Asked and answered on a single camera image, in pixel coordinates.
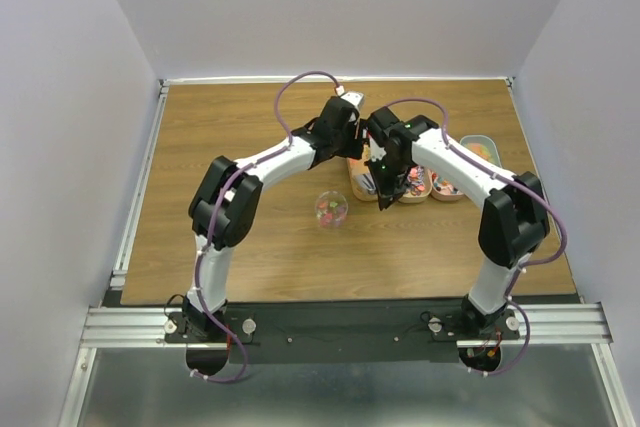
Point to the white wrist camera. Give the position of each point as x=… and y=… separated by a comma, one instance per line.
x=374, y=152
x=356, y=99

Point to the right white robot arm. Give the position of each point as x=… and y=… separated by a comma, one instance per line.
x=513, y=221

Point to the blue tray popsicle candies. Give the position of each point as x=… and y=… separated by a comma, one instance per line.
x=483, y=146

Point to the orange tray star candies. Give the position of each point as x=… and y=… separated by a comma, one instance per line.
x=359, y=166

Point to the clear glass jar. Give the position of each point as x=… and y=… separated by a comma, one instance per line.
x=331, y=209

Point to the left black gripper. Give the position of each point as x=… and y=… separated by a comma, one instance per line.
x=354, y=147

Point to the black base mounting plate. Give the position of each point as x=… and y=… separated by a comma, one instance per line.
x=435, y=330

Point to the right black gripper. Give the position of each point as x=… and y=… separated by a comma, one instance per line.
x=386, y=193

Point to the aluminium frame rail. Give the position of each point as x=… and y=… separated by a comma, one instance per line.
x=143, y=327

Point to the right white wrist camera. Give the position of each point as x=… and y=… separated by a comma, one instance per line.
x=374, y=152

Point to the silver metal scoop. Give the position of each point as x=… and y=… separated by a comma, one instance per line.
x=366, y=184

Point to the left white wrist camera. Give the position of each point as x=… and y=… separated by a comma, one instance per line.
x=356, y=99

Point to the pink tray round lollipops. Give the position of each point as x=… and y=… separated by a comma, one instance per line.
x=443, y=190

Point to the beige tray swirl lollipops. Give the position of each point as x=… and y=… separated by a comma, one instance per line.
x=418, y=187

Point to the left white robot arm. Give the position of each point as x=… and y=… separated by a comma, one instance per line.
x=225, y=204

